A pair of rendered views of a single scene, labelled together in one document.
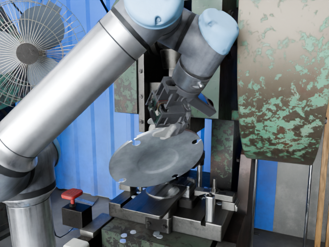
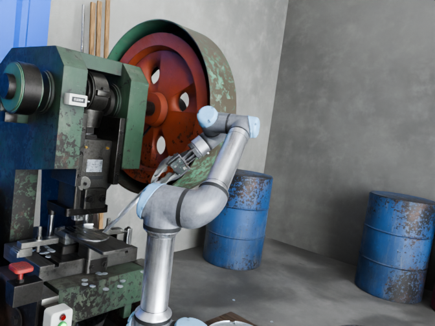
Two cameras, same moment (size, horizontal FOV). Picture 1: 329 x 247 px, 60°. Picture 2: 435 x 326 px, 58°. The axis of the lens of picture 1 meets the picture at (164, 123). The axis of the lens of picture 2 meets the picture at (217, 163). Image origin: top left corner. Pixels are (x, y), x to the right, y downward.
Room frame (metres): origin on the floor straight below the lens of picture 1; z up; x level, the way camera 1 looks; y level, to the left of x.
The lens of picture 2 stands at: (0.13, 1.37, 1.29)
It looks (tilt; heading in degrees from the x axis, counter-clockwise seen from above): 5 degrees down; 285
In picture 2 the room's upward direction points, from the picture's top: 8 degrees clockwise
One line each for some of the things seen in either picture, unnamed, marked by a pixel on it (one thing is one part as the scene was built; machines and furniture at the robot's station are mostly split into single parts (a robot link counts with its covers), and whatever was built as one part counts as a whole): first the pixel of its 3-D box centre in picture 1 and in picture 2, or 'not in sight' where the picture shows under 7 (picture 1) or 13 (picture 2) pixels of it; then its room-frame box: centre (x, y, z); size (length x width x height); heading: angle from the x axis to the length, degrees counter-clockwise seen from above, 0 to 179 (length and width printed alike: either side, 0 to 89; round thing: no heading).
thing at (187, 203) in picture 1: (176, 192); (74, 241); (1.10, -0.05, 0.72); 0.20 x 0.16 x 0.03; 67
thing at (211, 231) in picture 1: (175, 203); (74, 252); (1.10, -0.04, 0.67); 0.45 x 0.30 x 0.06; 67
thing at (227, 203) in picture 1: (216, 191); (109, 229); (1.03, -0.20, 0.76); 0.17 x 0.06 x 0.10; 67
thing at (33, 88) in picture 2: not in sight; (26, 94); (1.21, 0.18, 1.31); 0.22 x 0.12 x 0.22; 157
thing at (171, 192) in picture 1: (157, 212); (98, 255); (0.93, 0.02, 0.72); 0.25 x 0.14 x 0.14; 157
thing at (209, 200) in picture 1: (209, 207); (127, 237); (0.91, -0.16, 0.75); 0.03 x 0.03 x 0.10; 67
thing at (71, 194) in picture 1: (72, 201); (20, 276); (1.02, 0.35, 0.72); 0.07 x 0.06 x 0.08; 157
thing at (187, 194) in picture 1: (175, 185); (76, 233); (1.09, -0.04, 0.76); 0.15 x 0.09 x 0.05; 67
